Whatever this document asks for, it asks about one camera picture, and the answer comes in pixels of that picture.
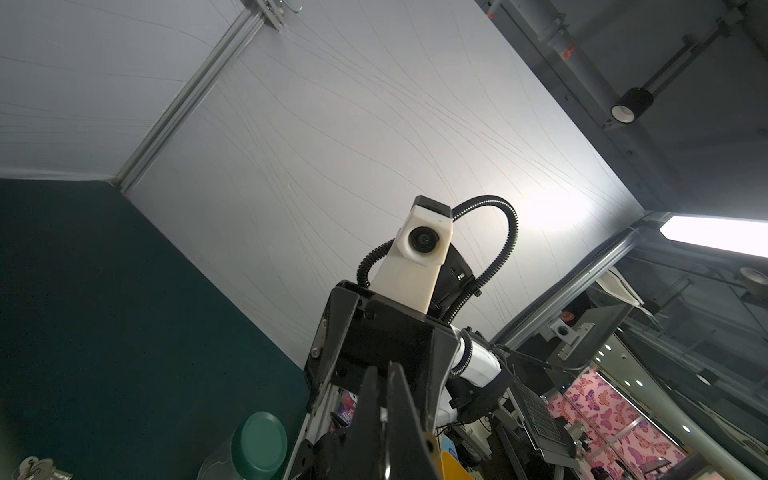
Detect black ceiling spotlight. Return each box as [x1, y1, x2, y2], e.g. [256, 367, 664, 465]
[610, 87, 654, 124]

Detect green lidded jar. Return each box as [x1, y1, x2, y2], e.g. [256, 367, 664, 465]
[197, 411, 287, 480]

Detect green table mat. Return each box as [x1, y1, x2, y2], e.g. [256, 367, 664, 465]
[1, 180, 307, 479]

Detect bright ceiling light panel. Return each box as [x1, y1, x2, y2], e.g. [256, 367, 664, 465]
[660, 215, 767, 258]

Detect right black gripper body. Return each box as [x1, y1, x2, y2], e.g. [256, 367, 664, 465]
[304, 281, 460, 430]

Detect silver keys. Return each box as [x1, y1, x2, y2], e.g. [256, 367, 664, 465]
[11, 456, 73, 480]

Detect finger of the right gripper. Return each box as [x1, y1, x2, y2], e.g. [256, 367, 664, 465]
[335, 366, 383, 480]
[385, 362, 439, 480]

